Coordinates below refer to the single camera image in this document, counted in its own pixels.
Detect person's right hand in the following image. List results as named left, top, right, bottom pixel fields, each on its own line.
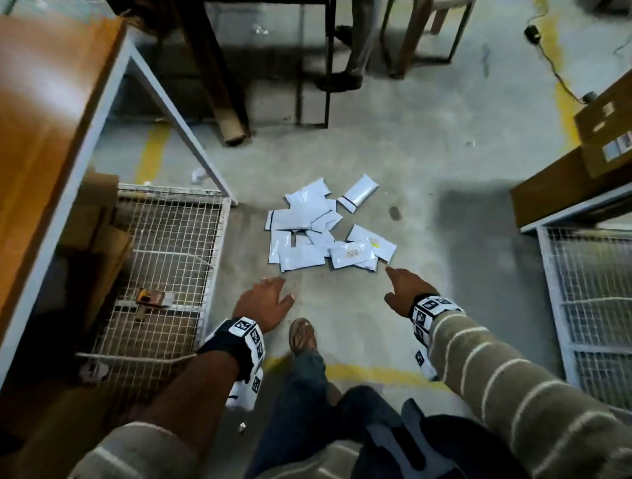
left=384, top=266, right=440, bottom=318

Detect person's left hand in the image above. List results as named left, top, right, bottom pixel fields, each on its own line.
left=232, top=277, right=296, bottom=334

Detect pile of white mailer packets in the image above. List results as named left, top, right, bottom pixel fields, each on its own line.
left=265, top=172, right=398, bottom=272

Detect person's right forearm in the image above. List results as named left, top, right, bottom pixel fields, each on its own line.
left=429, top=313, right=632, bottom=479

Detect person's left forearm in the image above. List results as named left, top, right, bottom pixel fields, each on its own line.
left=68, top=350, right=240, bottom=479

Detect person's left leg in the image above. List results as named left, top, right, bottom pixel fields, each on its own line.
left=246, top=350, right=342, bottom=479

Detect person's leg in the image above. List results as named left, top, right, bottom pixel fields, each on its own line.
left=335, top=384, right=421, bottom=445
left=246, top=350, right=342, bottom=479

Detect person's right leg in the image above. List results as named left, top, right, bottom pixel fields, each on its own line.
left=335, top=384, right=421, bottom=445

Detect person's torso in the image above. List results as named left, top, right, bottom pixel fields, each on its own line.
left=276, top=441, right=361, bottom=479

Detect right wrist marker band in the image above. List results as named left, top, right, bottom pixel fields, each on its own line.
left=408, top=294, right=467, bottom=346

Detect wrist marker band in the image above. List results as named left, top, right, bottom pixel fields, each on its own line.
left=197, top=317, right=267, bottom=384
left=408, top=294, right=467, bottom=346

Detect left wrist marker band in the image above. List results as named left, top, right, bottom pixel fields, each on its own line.
left=197, top=317, right=267, bottom=384

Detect small orange tool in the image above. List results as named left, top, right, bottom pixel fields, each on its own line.
left=133, top=288, right=176, bottom=315

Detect black waist pack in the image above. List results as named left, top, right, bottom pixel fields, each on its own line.
left=365, top=399, right=529, bottom=479

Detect plain brown cardboard box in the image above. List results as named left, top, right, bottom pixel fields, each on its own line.
left=511, top=147, right=593, bottom=228

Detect upright folded cardboard box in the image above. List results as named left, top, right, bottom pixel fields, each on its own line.
left=59, top=170, right=134, bottom=336

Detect brown cardboard tube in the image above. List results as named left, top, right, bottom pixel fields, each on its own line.
left=172, top=0, right=250, bottom=147

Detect beige plastic stool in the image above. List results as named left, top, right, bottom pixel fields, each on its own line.
left=380, top=0, right=477, bottom=80

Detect brown box with white labels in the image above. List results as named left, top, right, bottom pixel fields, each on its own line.
left=572, top=68, right=632, bottom=178

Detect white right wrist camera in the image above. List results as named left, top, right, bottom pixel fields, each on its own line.
left=413, top=345, right=439, bottom=382

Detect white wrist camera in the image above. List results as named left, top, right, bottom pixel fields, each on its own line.
left=225, top=370, right=264, bottom=411
left=413, top=345, right=439, bottom=382

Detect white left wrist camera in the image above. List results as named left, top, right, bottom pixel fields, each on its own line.
left=225, top=370, right=264, bottom=411

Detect black metal frame table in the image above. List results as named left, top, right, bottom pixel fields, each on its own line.
left=108, top=0, right=336, bottom=129

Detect black floor cable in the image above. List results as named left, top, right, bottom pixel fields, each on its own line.
left=535, top=41, right=598, bottom=105

